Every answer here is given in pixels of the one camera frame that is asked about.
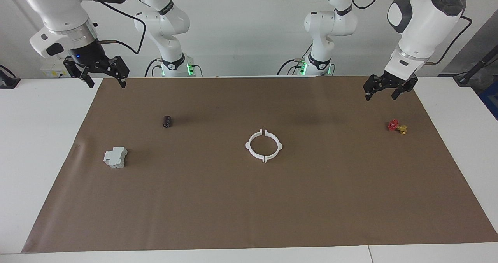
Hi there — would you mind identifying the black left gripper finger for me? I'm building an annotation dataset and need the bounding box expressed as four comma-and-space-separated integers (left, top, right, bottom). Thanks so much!
391, 78, 419, 101
363, 76, 379, 101

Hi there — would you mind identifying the white power strip box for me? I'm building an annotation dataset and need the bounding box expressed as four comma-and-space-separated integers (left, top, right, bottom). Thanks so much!
41, 59, 72, 78

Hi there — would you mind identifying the red and yellow valve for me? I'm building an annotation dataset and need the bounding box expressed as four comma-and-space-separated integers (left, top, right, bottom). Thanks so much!
387, 119, 408, 135

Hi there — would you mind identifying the black table clamp mount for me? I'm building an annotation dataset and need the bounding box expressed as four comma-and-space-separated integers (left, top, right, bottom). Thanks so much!
0, 65, 21, 89

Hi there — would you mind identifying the brown paper table mat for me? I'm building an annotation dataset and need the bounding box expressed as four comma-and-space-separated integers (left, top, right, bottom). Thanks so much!
21, 75, 498, 254

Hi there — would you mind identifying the white half-ring pipe clamp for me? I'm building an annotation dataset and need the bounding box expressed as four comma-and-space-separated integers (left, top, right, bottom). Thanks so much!
245, 129, 267, 164
265, 129, 283, 161

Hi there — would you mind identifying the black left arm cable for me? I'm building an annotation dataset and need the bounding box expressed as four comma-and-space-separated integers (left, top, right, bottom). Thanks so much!
348, 0, 473, 65

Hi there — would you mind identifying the white circuit breaker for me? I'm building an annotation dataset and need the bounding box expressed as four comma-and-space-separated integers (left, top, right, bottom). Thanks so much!
103, 146, 128, 169

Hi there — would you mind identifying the blue plastic crate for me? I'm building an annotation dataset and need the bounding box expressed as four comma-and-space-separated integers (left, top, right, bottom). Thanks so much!
479, 80, 498, 120

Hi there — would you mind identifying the black base power cable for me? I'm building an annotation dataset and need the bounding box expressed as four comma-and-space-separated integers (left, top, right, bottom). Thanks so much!
145, 59, 162, 77
277, 59, 303, 76

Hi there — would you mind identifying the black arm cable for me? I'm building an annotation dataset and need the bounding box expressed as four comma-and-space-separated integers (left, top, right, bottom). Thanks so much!
348, 0, 473, 65
80, 0, 147, 54

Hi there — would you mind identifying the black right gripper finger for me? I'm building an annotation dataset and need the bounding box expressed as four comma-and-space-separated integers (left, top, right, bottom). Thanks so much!
110, 55, 130, 89
63, 57, 95, 89

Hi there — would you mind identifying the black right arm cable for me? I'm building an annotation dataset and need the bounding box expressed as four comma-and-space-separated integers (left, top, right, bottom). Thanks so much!
80, 0, 147, 54

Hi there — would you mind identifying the black stand pole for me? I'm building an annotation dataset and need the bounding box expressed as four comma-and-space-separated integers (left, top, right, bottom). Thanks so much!
453, 45, 498, 86

